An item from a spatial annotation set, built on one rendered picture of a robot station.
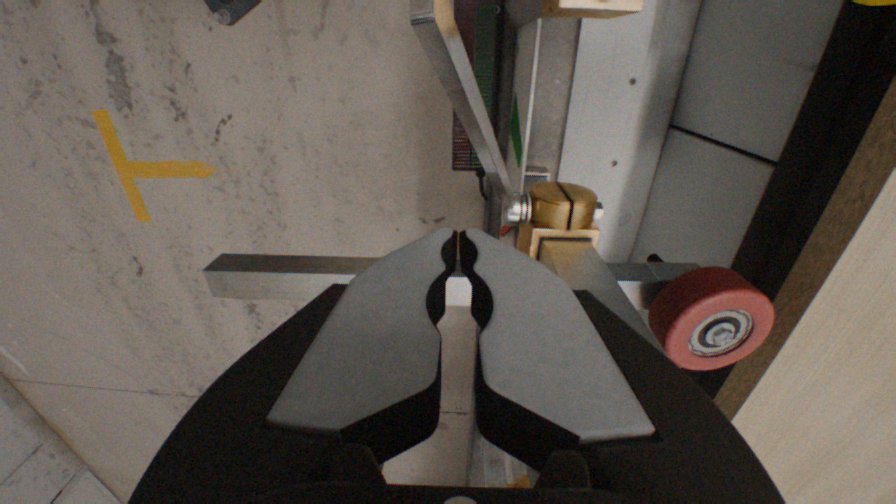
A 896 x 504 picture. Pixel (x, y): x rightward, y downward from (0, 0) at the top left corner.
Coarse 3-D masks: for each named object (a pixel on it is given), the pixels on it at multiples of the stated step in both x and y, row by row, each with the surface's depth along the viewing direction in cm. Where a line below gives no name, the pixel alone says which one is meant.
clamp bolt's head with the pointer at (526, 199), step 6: (522, 198) 26; (528, 198) 26; (522, 204) 26; (528, 204) 25; (504, 210) 27; (522, 210) 26; (528, 210) 25; (504, 216) 27; (522, 216) 26; (528, 216) 26; (522, 222) 27; (528, 222) 26; (504, 228) 36; (510, 228) 33; (504, 234) 37
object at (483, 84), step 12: (480, 12) 32; (492, 12) 32; (480, 24) 33; (492, 24) 33; (480, 36) 33; (492, 36) 33; (480, 48) 34; (492, 48) 34; (480, 60) 34; (492, 60) 34; (480, 72) 35; (492, 72) 35; (480, 84) 35
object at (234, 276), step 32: (224, 256) 31; (256, 256) 31; (288, 256) 31; (320, 256) 31; (224, 288) 30; (256, 288) 29; (288, 288) 29; (320, 288) 29; (448, 288) 29; (640, 288) 28
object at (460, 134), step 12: (468, 12) 32; (468, 24) 33; (468, 36) 33; (468, 48) 34; (456, 120) 37; (456, 132) 38; (456, 144) 38; (468, 144) 38; (456, 156) 39; (468, 156) 39
